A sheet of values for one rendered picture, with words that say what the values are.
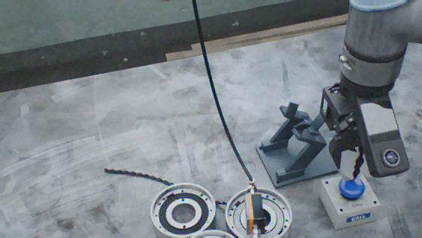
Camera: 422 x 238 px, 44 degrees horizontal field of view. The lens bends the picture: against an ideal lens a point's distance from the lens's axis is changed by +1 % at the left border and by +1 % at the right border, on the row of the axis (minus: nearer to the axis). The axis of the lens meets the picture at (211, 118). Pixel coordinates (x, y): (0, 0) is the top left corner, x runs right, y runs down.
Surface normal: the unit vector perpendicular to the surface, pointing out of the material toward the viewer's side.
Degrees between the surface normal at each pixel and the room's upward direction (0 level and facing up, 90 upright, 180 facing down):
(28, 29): 90
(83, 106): 0
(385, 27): 90
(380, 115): 31
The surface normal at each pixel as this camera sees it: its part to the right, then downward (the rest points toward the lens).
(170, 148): -0.05, -0.70
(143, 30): 0.24, 0.68
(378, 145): 0.11, -0.26
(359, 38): -0.77, 0.47
